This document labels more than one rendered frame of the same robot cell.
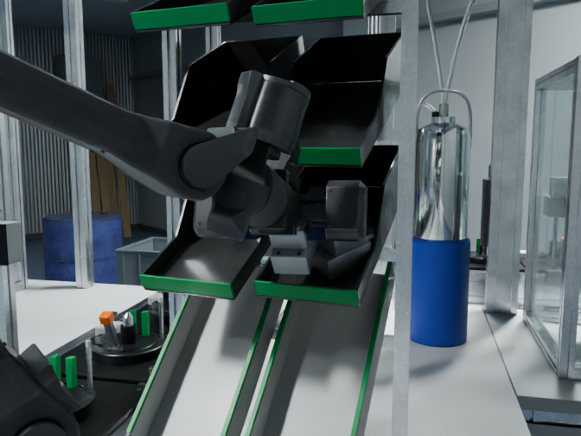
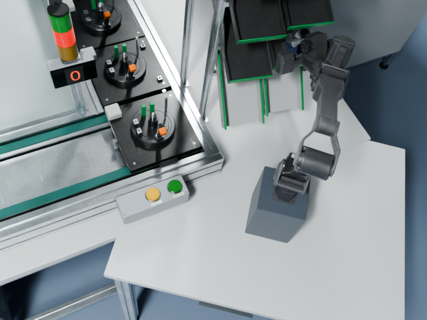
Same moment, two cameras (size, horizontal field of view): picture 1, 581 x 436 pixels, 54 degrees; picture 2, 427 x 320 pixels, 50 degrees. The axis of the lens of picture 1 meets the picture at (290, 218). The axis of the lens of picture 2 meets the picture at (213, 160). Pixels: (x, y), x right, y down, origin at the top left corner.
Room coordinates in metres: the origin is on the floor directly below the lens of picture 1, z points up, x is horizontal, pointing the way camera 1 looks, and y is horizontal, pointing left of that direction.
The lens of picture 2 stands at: (0.16, 0.82, 2.21)
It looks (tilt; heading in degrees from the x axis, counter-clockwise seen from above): 60 degrees down; 311
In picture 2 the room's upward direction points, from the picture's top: 13 degrees clockwise
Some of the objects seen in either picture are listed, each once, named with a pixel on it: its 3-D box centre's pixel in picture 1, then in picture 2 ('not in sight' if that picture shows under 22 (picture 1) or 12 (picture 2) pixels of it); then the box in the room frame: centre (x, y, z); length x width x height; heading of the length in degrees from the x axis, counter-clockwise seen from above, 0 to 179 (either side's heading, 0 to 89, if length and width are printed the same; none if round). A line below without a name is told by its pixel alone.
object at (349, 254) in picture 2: not in sight; (270, 206); (0.43, 0.17, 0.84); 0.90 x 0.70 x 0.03; 40
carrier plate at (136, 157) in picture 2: (47, 416); (153, 129); (0.83, 0.37, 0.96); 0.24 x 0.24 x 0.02; 78
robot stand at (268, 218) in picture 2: not in sight; (276, 206); (0.40, 0.21, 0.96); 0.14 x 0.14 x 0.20; 40
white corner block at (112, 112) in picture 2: not in sight; (113, 113); (0.95, 0.44, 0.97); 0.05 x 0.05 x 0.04; 78
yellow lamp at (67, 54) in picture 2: not in sight; (67, 47); (0.99, 0.53, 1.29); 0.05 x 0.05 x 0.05
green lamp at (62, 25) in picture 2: not in sight; (60, 18); (0.99, 0.53, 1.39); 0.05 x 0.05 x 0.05
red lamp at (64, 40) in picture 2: not in sight; (63, 33); (0.99, 0.53, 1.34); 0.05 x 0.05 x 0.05
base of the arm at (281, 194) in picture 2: not in sight; (287, 186); (0.40, 0.21, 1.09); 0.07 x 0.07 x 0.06; 40
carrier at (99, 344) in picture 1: (128, 330); (124, 60); (1.08, 0.31, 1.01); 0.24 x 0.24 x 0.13; 78
